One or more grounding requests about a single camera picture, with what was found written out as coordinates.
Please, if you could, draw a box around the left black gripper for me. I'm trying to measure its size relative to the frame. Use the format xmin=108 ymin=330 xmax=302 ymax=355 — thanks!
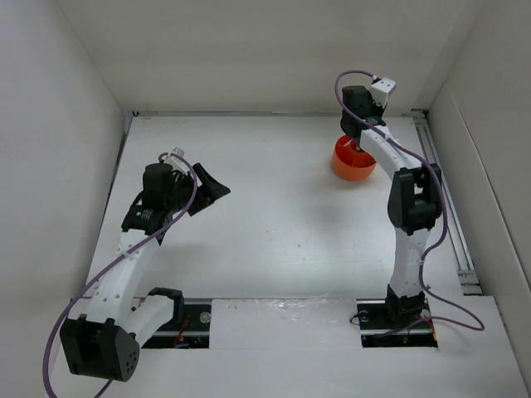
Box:
xmin=165 ymin=164 xmax=228 ymax=215

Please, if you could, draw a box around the yellow highlighter pen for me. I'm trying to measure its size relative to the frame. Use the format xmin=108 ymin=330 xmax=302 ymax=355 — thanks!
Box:
xmin=350 ymin=140 xmax=359 ymax=152

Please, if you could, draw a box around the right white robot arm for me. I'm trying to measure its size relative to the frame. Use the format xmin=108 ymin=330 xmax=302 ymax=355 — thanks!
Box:
xmin=334 ymin=79 xmax=447 ymax=335

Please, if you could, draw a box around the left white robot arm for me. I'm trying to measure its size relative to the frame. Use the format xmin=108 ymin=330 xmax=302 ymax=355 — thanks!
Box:
xmin=59 ymin=162 xmax=231 ymax=382

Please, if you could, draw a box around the orange round organizer container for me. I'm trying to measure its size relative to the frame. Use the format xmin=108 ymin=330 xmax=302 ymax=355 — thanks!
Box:
xmin=331 ymin=135 xmax=377 ymax=182

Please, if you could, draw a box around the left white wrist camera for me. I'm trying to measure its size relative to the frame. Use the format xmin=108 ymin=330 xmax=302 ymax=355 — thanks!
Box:
xmin=158 ymin=147 xmax=192 ymax=173

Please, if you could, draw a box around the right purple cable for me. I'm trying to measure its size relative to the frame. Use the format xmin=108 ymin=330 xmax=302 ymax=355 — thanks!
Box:
xmin=334 ymin=70 xmax=486 ymax=337

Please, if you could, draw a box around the purple cable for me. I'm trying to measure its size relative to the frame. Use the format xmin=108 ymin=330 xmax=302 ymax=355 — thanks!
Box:
xmin=334 ymin=70 xmax=486 ymax=337
xmin=43 ymin=152 xmax=199 ymax=398

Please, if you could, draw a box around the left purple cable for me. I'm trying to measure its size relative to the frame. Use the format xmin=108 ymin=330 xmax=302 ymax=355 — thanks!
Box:
xmin=43 ymin=152 xmax=199 ymax=398

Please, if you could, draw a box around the back aluminium rail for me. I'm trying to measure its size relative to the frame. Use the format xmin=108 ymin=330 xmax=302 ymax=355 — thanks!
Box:
xmin=131 ymin=110 xmax=341 ymax=118

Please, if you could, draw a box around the aluminium rail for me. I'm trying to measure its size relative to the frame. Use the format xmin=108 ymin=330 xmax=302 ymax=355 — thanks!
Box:
xmin=412 ymin=111 xmax=483 ymax=296
xmin=131 ymin=110 xmax=341 ymax=118

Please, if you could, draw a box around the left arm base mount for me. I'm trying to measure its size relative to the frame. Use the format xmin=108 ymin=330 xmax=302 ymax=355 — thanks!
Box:
xmin=143 ymin=298 xmax=212 ymax=349

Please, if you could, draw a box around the right aluminium rail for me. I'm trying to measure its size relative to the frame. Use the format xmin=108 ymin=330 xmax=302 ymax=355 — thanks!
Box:
xmin=412 ymin=111 xmax=483 ymax=296

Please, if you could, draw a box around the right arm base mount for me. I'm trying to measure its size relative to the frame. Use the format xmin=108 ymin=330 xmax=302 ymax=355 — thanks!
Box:
xmin=350 ymin=299 xmax=438 ymax=348

